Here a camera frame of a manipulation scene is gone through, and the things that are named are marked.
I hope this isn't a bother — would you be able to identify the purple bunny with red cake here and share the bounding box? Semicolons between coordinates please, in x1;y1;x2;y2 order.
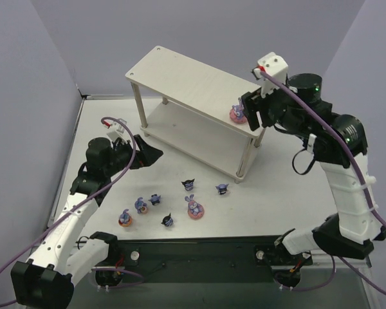
134;197;149;214

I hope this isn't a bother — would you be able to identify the large bunny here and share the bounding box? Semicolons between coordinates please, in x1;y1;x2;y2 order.
185;194;205;220

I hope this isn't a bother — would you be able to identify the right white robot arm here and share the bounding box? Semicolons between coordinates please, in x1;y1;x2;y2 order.
241;67;386;259

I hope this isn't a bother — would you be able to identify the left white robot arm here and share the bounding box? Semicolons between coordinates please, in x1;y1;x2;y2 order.
10;135;163;308

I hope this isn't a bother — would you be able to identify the light wooden two-tier shelf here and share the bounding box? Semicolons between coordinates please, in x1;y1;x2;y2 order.
125;46;265;183

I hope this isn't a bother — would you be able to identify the purple imp figure left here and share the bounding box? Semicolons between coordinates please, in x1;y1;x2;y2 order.
149;194;161;206

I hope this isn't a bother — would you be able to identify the black-headed figure purple bow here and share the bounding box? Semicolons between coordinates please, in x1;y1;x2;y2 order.
181;178;195;191

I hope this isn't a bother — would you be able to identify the black imp figure front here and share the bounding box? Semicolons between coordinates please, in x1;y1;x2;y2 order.
161;213;174;227

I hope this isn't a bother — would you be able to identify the purple-headed figure black bow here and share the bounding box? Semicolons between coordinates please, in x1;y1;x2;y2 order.
216;183;229;195

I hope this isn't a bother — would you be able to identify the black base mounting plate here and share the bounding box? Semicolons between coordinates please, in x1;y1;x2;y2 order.
96;236;313;285

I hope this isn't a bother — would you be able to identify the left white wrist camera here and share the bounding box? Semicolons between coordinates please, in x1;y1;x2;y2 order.
104;120;126;143

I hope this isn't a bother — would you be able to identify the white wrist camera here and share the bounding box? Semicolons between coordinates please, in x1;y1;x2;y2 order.
104;120;126;143
252;52;288;98

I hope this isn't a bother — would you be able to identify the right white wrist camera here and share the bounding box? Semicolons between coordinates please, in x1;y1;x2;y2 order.
252;52;288;98

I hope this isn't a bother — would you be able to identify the black loop cable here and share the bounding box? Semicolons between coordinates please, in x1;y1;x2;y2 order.
291;149;316;176

